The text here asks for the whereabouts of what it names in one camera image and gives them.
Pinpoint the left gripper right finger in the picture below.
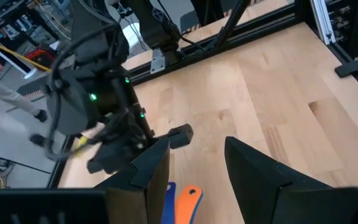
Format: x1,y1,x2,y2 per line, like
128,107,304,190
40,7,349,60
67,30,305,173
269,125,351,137
224,136,332,224

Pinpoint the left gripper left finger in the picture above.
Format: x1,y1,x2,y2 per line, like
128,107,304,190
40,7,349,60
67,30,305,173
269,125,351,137
93,136,171,224

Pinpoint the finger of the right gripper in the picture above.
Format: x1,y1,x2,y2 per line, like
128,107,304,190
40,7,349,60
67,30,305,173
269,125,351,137
87,149,136,174

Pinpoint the dark blue measuring cup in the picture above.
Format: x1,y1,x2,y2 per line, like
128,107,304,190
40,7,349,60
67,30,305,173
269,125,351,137
161,182,177,224

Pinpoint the orange measuring cup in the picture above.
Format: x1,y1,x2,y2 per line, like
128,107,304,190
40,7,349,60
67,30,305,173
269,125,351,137
175,185,204,224

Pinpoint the small yellow tag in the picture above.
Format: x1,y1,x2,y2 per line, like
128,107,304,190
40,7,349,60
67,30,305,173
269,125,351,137
75,135,90,158

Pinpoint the person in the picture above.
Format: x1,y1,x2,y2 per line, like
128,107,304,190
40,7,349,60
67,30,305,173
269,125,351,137
0,54,49,147

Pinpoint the silver aluminium extrusion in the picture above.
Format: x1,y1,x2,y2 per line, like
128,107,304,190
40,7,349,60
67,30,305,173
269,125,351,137
309,0,337,47

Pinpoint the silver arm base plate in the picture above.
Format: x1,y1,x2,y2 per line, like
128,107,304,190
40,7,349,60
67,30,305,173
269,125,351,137
150,48,167,75

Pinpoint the yellow hanging cable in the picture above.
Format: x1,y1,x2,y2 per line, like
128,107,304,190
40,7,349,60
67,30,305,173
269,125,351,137
0,34,52,73

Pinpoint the black frame clamp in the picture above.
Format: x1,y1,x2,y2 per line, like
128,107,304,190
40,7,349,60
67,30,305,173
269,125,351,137
334,58,358,78

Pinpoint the black aluminium table frame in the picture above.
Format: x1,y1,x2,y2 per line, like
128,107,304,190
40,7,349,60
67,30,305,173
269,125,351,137
122,0,358,103

